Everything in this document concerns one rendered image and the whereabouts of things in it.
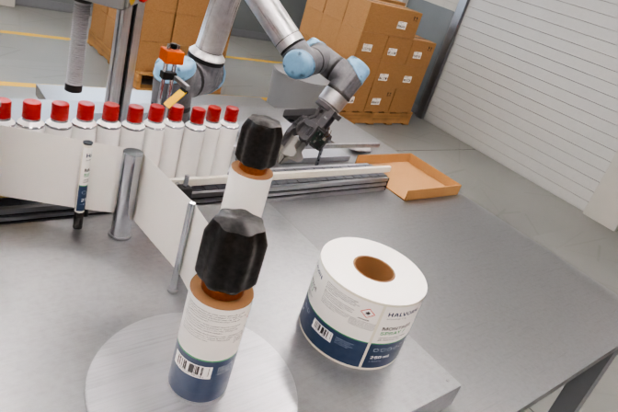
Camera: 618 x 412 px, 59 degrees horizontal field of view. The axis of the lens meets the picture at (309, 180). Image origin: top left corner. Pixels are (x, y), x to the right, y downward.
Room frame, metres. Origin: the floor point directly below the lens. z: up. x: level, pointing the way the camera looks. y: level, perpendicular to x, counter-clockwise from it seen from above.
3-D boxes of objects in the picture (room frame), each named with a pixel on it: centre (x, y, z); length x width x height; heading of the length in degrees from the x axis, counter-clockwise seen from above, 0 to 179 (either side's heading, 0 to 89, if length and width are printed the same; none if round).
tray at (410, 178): (1.85, -0.34, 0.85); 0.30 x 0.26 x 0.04; 135
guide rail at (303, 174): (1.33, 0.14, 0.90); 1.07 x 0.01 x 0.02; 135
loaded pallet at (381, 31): (5.55, -0.13, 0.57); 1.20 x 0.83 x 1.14; 136
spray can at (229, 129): (1.29, 0.24, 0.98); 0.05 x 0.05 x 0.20
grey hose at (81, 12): (1.11, 0.55, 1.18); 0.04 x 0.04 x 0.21
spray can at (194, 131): (1.21, 0.30, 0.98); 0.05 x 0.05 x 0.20
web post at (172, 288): (0.80, 0.18, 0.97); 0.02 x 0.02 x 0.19
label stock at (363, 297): (0.85, -0.16, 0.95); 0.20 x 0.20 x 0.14
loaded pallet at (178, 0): (4.88, 1.72, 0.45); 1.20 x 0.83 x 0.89; 45
